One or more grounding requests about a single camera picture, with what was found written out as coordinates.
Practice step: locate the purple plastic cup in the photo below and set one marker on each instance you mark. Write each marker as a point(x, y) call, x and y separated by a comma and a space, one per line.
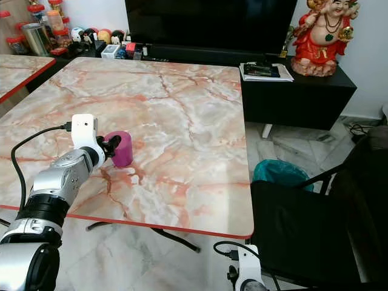
point(125, 151)

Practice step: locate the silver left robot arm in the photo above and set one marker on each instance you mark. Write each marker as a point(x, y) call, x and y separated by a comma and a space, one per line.
point(54, 179)

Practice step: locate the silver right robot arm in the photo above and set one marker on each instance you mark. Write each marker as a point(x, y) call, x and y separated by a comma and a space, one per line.
point(256, 286)

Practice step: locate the black chair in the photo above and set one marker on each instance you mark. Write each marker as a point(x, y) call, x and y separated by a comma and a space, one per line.
point(309, 236)

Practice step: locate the white small box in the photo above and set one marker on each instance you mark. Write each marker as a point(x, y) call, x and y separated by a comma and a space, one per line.
point(110, 52)

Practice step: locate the small red box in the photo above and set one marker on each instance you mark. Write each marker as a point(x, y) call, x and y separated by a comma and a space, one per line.
point(129, 48)

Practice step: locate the white small figurine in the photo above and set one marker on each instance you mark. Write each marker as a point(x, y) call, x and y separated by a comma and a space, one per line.
point(77, 34)

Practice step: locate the bin with teal bag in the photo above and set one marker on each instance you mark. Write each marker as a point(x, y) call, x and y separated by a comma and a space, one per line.
point(279, 173)

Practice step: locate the stainless steel canister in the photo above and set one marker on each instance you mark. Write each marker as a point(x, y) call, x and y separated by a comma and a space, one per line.
point(36, 39)

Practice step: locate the black soundbar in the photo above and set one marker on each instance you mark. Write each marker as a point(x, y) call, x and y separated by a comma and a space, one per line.
point(218, 54)

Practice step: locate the short clear jar red lid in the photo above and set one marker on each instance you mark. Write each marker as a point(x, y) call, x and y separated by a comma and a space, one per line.
point(16, 45)

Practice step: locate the black flat screen television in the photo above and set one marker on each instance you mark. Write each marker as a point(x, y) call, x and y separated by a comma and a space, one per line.
point(209, 21)

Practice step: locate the tall clear jar red lid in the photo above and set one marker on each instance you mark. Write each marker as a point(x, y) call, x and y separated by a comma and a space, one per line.
point(6, 23)

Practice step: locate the stack of papers and booklets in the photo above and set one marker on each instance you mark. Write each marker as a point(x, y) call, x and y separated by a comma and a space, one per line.
point(265, 71)

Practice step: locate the black low television cabinet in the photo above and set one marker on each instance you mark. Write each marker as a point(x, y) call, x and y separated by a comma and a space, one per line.
point(297, 100)

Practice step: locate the small gold trophy figure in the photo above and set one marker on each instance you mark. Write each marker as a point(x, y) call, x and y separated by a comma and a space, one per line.
point(288, 42)

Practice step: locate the red laughing Buddha statue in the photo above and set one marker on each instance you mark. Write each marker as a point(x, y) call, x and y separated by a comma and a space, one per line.
point(324, 39)

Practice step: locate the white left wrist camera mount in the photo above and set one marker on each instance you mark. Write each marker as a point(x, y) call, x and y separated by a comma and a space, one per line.
point(83, 130)

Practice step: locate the black metal table leg frame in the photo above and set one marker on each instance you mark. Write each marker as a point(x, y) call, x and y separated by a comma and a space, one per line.
point(176, 239)

